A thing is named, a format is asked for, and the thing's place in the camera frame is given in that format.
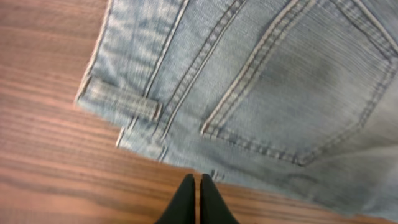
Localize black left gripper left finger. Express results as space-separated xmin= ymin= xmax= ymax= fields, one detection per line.
xmin=155 ymin=174 xmax=195 ymax=224

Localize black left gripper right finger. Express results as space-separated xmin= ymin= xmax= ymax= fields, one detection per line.
xmin=200 ymin=174 xmax=239 ymax=224

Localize light blue denim shorts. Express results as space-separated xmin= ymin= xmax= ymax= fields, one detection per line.
xmin=76 ymin=0 xmax=397 ymax=221

